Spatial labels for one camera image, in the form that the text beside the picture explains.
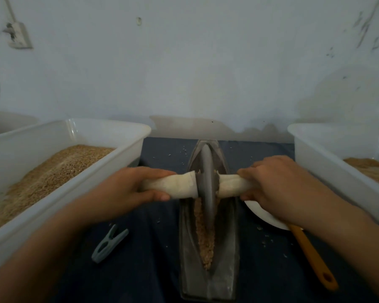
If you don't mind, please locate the person's left hand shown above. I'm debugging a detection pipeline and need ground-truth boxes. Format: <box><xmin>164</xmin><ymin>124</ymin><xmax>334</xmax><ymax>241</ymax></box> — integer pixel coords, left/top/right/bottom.
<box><xmin>81</xmin><ymin>166</ymin><xmax>177</xmax><ymax>225</ymax></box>

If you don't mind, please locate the person's right hand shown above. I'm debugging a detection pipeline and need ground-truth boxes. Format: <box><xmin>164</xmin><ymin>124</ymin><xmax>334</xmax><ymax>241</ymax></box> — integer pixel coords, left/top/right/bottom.
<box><xmin>236</xmin><ymin>155</ymin><xmax>323</xmax><ymax>229</ymax></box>

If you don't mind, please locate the metal grinding wheel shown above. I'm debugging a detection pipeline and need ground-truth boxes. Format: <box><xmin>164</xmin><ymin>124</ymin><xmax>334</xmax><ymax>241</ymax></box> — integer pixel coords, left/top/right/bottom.
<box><xmin>139</xmin><ymin>144</ymin><xmax>256</xmax><ymax>231</ymax></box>

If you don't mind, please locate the person's right forearm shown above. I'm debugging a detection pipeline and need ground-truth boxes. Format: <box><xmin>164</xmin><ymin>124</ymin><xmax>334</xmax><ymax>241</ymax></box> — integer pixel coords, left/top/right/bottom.
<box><xmin>289</xmin><ymin>186</ymin><xmax>379</xmax><ymax>303</ymax></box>

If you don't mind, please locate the person's left forearm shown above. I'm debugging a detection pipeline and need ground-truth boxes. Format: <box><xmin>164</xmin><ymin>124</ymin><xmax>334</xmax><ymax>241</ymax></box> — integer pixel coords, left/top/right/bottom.
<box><xmin>0</xmin><ymin>195</ymin><xmax>114</xmax><ymax>303</ymax></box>

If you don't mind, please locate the white plastic tub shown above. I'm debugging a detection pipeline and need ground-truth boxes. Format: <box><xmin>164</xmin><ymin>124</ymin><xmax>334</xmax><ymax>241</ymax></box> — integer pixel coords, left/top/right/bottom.
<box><xmin>0</xmin><ymin>118</ymin><xmax>152</xmax><ymax>279</ymax></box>
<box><xmin>287</xmin><ymin>123</ymin><xmax>379</xmax><ymax>233</ymax></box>

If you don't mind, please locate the boat-shaped metal grinding trough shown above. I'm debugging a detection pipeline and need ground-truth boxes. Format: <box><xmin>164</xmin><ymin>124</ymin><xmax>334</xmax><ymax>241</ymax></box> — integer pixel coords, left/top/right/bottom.
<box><xmin>178</xmin><ymin>139</ymin><xmax>240</xmax><ymax>302</ymax></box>

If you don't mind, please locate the crushed grain in trough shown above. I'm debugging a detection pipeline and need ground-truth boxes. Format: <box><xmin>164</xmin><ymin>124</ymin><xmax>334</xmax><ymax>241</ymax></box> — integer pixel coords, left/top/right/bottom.
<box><xmin>193</xmin><ymin>197</ymin><xmax>216</xmax><ymax>271</ymax></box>

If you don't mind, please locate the grey-green clothespin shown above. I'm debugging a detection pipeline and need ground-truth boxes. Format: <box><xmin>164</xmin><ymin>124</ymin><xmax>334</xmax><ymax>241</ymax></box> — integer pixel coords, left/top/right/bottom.
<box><xmin>92</xmin><ymin>224</ymin><xmax>129</xmax><ymax>264</ymax></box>

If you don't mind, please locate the dark blue table cloth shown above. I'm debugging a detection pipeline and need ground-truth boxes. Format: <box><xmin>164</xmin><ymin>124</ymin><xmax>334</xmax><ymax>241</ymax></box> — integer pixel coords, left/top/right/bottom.
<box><xmin>49</xmin><ymin>137</ymin><xmax>379</xmax><ymax>303</ymax></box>

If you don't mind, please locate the heap of brown grain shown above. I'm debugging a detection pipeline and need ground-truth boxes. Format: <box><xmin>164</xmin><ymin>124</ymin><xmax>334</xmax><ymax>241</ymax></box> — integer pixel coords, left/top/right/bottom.
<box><xmin>0</xmin><ymin>144</ymin><xmax>116</xmax><ymax>236</ymax></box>
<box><xmin>344</xmin><ymin>157</ymin><xmax>379</xmax><ymax>190</ymax></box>

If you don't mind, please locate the white scoop with orange handle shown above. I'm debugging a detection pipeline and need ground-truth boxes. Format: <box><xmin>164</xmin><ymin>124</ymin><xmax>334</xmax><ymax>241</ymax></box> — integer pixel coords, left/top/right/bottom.
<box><xmin>244</xmin><ymin>200</ymin><xmax>339</xmax><ymax>292</ymax></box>

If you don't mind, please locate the white wall socket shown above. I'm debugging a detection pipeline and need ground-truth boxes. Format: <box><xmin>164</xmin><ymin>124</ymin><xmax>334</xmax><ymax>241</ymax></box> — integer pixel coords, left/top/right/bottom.
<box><xmin>3</xmin><ymin>22</ymin><xmax>34</xmax><ymax>49</ymax></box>

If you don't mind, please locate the white cable conduit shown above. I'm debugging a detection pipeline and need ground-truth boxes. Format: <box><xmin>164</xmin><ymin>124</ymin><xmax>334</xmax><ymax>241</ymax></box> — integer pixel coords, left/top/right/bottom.
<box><xmin>3</xmin><ymin>0</ymin><xmax>17</xmax><ymax>24</ymax></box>

